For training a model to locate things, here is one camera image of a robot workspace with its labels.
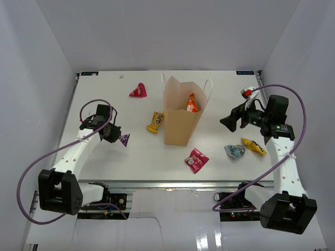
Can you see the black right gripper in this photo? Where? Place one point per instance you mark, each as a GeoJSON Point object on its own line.
{"type": "Point", "coordinates": [231, 121]}

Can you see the silver blue snack packet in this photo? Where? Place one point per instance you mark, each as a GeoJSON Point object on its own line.
{"type": "Point", "coordinates": [235, 151]}

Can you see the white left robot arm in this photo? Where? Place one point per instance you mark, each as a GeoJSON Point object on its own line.
{"type": "Point", "coordinates": [59, 189]}

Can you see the pink candy packet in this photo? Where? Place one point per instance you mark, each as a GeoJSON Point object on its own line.
{"type": "Point", "coordinates": [196, 160]}

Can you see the blue label corner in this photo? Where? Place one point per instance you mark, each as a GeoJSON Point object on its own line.
{"type": "Point", "coordinates": [87, 73]}
{"type": "Point", "coordinates": [244, 72]}

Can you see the yellow M&M's packet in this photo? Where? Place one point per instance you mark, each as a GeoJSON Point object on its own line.
{"type": "Point", "coordinates": [254, 146]}
{"type": "Point", "coordinates": [155, 122]}

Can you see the blue label right corner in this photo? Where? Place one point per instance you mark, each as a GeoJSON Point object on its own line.
{"type": "Point", "coordinates": [244, 72]}

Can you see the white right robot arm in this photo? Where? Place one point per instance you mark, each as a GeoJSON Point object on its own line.
{"type": "Point", "coordinates": [288, 209]}

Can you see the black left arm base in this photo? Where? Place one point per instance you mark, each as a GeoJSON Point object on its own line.
{"type": "Point", "coordinates": [118, 199]}

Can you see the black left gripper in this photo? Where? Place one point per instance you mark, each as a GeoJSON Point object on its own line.
{"type": "Point", "coordinates": [116, 132]}

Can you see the blue label left corner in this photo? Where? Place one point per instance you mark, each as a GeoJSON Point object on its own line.
{"type": "Point", "coordinates": [87, 73]}

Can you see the red heart candy packet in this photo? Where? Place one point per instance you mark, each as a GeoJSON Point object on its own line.
{"type": "Point", "coordinates": [139, 91]}

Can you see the brown paper bag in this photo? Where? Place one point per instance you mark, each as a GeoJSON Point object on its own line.
{"type": "Point", "coordinates": [179, 122]}

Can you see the brown purple M&M's packet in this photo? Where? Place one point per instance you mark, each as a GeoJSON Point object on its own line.
{"type": "Point", "coordinates": [124, 139]}

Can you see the orange white snack bag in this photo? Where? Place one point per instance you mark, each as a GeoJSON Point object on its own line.
{"type": "Point", "coordinates": [191, 104]}

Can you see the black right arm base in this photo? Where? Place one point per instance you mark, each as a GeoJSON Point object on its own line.
{"type": "Point", "coordinates": [249, 212]}

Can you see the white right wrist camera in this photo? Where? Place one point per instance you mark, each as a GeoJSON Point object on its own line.
{"type": "Point", "coordinates": [249, 94]}

